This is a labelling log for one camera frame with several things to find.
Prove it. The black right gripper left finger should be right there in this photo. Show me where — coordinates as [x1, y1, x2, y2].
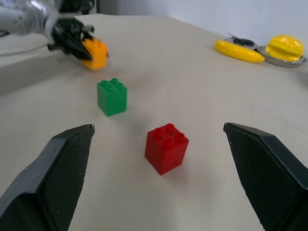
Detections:
[0, 124, 95, 231]

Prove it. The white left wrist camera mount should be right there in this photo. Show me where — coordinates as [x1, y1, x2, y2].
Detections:
[43, 11, 62, 50]

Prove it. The yellow toy starfruit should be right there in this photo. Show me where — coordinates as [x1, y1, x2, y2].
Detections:
[265, 35, 305, 62]

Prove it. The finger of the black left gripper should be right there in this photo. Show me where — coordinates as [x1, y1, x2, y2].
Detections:
[80, 25, 95, 40]
[51, 36, 94, 61]

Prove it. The orange toy brick cube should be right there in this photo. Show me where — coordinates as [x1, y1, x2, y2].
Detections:
[80, 38, 109, 71]

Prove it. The red toy brick cube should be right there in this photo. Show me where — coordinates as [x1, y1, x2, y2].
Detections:
[144, 123, 190, 176]

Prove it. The yellow toy banana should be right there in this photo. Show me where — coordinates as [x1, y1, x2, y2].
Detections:
[214, 39, 266, 64]

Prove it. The green toy brick cube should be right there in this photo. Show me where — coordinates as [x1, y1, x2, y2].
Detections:
[97, 77, 128, 117]

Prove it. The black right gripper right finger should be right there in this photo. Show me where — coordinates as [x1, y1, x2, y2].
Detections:
[223, 122, 308, 231]

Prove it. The small black object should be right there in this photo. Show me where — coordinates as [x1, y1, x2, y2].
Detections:
[226, 33, 255, 47]

